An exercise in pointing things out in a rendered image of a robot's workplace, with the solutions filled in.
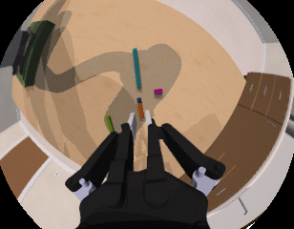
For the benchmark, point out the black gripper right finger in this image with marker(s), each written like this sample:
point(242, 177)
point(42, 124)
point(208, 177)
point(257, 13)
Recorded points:
point(204, 171)

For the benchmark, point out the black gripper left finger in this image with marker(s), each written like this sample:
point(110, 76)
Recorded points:
point(96, 168)

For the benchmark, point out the orange rod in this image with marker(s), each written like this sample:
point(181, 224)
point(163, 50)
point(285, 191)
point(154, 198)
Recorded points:
point(140, 110)

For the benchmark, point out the small magenta block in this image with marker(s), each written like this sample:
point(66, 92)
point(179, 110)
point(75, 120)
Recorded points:
point(158, 91)

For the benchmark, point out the turquoise rod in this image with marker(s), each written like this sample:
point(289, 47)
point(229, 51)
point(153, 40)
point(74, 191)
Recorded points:
point(138, 84)

